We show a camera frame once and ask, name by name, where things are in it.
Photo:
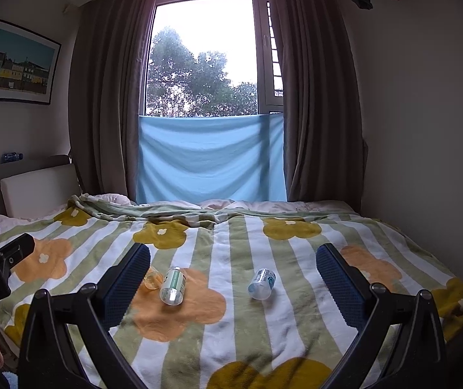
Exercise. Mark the white duvet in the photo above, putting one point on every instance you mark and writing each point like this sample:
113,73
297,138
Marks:
255,206

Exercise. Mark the brown curtain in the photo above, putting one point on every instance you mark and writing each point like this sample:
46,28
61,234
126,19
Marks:
105,101
316,97

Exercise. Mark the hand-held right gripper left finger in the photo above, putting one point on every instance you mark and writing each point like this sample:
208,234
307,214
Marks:
128,283

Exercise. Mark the white bottle blue label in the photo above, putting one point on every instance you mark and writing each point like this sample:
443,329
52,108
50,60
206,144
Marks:
262,283

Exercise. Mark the floral striped blanket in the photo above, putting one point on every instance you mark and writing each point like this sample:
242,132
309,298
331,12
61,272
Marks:
223,259

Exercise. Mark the framed picture of houses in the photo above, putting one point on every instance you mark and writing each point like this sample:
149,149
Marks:
14,65

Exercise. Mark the blue water bottle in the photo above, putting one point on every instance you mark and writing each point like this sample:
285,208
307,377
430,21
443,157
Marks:
11,157

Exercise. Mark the light blue cloth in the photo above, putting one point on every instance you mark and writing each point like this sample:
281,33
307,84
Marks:
211,158

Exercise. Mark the grey headboard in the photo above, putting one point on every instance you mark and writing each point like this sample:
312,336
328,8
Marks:
33,163

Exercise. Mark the window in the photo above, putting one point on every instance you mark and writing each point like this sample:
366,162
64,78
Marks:
207,60

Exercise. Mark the white bottle green label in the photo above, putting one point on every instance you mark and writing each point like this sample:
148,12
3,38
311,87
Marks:
172,285

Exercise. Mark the white headboard cushion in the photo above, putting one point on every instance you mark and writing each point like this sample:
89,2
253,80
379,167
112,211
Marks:
39,190

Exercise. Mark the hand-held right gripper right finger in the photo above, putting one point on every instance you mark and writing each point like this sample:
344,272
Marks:
338,287

